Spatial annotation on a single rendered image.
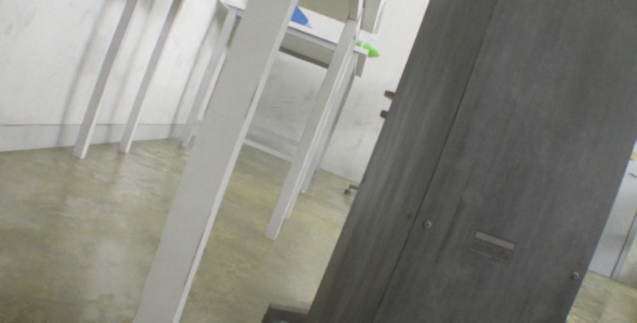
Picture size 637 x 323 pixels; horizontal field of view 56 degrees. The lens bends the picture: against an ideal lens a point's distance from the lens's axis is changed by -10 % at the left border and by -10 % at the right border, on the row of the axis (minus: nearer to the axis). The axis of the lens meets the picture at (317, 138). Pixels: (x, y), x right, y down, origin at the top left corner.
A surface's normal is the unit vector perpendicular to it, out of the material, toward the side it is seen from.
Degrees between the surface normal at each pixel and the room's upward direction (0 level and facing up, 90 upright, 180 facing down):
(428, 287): 90
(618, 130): 90
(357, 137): 90
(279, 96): 90
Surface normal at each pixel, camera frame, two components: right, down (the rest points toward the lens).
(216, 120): -0.04, 0.02
